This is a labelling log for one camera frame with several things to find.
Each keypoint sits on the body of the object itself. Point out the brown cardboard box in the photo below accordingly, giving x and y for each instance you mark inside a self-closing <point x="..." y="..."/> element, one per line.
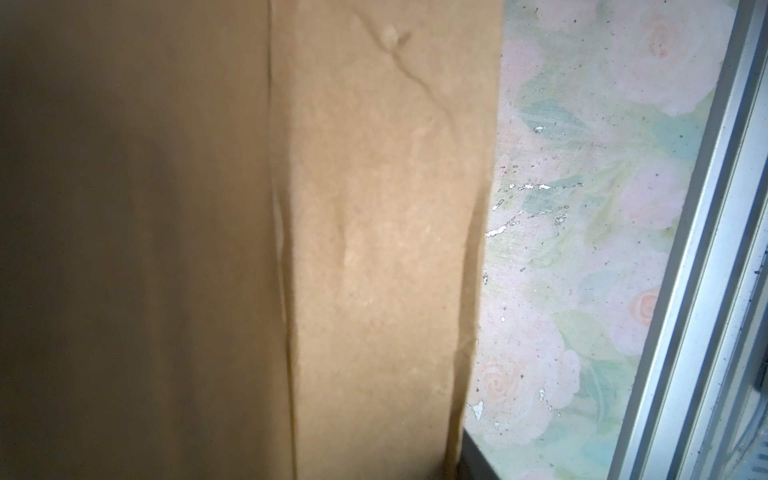
<point x="242" y="239"/>

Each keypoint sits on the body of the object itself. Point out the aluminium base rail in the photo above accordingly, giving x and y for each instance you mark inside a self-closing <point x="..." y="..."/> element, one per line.
<point x="704" y="346"/>

